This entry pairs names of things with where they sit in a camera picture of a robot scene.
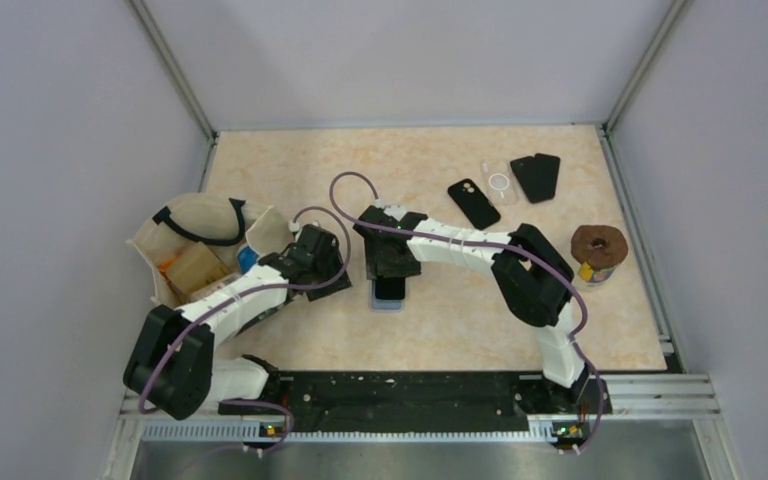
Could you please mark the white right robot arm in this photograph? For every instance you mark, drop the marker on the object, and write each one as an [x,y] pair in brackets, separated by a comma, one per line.
[534,280]

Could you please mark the aluminium frame rail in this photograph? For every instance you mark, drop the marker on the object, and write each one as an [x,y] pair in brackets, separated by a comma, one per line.
[633,397]

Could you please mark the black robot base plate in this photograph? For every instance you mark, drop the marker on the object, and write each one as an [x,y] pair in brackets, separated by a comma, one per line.
[423,402]

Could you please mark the black smartphone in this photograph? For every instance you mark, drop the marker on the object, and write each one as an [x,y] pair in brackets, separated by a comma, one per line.
[389,289]

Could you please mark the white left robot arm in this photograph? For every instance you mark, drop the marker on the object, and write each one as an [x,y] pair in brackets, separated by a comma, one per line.
[172,367]

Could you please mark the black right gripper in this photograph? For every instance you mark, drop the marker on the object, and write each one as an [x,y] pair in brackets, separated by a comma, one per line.
[377,267]

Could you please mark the clear magsafe phone case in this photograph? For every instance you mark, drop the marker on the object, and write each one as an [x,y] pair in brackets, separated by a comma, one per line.
[499,182]

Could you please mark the black flat phone case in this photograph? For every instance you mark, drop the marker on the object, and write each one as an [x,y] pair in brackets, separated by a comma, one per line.
[537,176]

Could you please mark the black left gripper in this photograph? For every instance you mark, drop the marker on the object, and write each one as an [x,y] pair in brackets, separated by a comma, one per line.
[342,283]

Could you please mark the lavender phone case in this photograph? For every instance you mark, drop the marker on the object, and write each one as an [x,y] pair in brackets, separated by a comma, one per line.
[386,306]

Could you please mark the blue snack packet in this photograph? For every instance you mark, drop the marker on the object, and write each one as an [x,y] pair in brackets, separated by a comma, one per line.
[246,258]

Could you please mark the black phone case with camera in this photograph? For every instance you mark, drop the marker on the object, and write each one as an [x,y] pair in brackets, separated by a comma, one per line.
[474,204]

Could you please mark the brown donut on cup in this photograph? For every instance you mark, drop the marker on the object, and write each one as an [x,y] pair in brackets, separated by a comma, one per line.
[599,250]

